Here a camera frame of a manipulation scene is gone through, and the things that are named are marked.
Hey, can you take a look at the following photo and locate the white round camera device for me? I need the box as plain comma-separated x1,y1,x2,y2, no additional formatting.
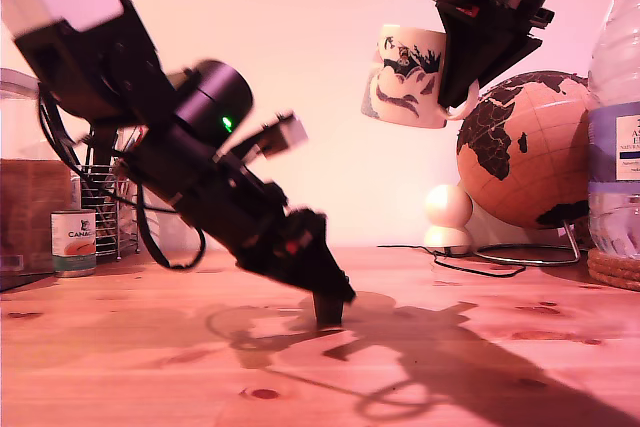
423,184,474,256

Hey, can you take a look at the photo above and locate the metal wire utensil holder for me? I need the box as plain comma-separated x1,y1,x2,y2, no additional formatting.
74,164,141,261

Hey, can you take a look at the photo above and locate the cork coaster stack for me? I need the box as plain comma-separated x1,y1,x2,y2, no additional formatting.
586,246,640,292

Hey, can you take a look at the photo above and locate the arm camera box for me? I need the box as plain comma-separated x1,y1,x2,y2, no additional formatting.
234,110,310,161

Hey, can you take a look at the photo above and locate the white printed coffee mug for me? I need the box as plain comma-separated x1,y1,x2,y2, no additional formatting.
359,24,481,131

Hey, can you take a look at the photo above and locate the brown wooden box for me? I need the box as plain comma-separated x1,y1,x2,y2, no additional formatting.
0,158,74,293

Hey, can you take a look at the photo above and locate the glass jar with lid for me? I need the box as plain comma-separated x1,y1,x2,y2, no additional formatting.
0,68,46,161

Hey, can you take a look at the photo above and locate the large plastic water bottle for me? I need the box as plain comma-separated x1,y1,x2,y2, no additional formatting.
585,0,640,261

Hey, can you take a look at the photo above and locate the dark brown coffee capsule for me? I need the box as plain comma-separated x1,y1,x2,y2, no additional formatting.
312,294,346,326

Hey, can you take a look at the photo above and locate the cork globe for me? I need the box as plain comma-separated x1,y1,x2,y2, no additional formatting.
455,70,594,231

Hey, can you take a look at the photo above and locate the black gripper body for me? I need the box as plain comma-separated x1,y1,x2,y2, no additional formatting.
172,154,332,273

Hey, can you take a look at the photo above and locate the metal globe stand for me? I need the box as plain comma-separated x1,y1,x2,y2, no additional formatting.
474,219,582,267

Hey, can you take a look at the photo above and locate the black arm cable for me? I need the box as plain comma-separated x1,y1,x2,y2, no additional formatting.
37,89,207,271

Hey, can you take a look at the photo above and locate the thin black table cable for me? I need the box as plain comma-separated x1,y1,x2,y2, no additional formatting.
378,245,527,279

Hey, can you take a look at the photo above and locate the labelled tin can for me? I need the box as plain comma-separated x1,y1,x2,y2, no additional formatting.
50,210,97,278

